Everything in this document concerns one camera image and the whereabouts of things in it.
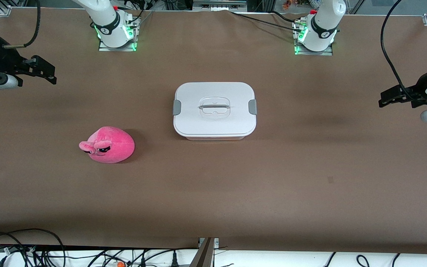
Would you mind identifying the pink plush toy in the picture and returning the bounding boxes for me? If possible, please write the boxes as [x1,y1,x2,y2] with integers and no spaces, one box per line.
[79,126,135,164]

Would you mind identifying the white box lid grey clips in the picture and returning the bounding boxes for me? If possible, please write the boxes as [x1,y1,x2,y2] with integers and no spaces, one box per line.
[173,82,257,138]

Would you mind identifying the colourful toy pile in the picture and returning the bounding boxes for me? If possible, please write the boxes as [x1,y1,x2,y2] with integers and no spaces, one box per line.
[282,0,310,10]

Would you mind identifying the translucent pink plastic box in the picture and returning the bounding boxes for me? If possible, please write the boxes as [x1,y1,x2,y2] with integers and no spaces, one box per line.
[182,134,249,141]

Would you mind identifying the brown table cover sheet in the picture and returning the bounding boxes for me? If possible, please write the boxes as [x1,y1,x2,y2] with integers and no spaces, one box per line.
[0,7,427,256]

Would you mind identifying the aluminium profile bar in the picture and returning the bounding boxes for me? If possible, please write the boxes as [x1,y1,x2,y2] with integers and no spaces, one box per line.
[189,237,219,267]

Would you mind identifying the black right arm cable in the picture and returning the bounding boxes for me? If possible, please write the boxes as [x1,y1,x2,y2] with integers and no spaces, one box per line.
[2,0,42,49]

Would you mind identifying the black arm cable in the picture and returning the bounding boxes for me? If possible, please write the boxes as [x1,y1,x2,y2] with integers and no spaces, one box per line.
[2,0,42,49]
[381,0,412,97]

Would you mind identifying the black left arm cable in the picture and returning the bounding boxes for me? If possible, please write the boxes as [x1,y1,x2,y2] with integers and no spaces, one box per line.
[381,0,412,97]

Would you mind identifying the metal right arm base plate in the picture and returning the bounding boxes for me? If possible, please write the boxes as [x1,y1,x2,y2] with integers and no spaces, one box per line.
[99,17,139,52]

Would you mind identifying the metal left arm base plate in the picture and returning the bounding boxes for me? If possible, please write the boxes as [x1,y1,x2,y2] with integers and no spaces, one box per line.
[294,20,334,56]

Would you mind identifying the black right base cable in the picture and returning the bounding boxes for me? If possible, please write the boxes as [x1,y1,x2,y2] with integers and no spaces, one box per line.
[126,9,155,28]

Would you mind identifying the short black base cable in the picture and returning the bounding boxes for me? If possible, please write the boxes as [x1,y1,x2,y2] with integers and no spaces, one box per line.
[269,10,303,23]

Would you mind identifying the black looping floor cable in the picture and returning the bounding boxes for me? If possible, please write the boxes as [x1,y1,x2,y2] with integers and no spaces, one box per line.
[0,228,66,267]

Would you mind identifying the long black base cable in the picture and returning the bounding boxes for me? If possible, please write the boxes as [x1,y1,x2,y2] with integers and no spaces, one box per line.
[230,10,305,30]

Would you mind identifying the metal bracket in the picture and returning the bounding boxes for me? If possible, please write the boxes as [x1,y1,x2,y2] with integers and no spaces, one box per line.
[192,0,248,11]

